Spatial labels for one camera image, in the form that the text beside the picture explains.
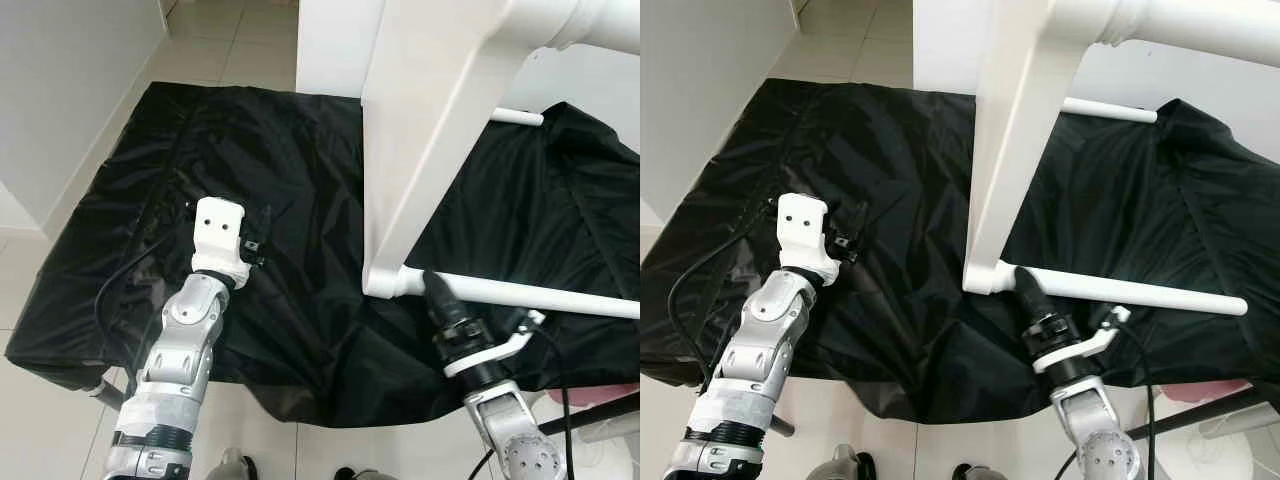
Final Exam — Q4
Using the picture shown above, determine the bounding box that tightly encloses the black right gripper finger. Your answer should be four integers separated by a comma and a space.
422, 269, 458, 323
1015, 266, 1052, 321

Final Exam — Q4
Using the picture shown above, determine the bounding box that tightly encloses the white plastic table top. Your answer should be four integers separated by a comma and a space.
963, 0, 1133, 295
360, 0, 587, 299

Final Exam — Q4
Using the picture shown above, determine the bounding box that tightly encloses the black table cloth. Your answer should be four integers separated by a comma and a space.
5, 82, 641, 429
640, 78, 1280, 426

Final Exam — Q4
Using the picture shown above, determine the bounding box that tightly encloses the grey robot left leg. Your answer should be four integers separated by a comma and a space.
825, 444, 880, 480
215, 447, 260, 480

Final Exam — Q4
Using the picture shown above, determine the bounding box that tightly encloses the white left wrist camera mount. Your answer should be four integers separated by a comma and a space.
778, 193, 839, 285
192, 197, 251, 289

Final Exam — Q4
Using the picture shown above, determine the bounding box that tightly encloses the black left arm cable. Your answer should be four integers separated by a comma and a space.
95, 238, 201, 373
666, 225, 783, 393

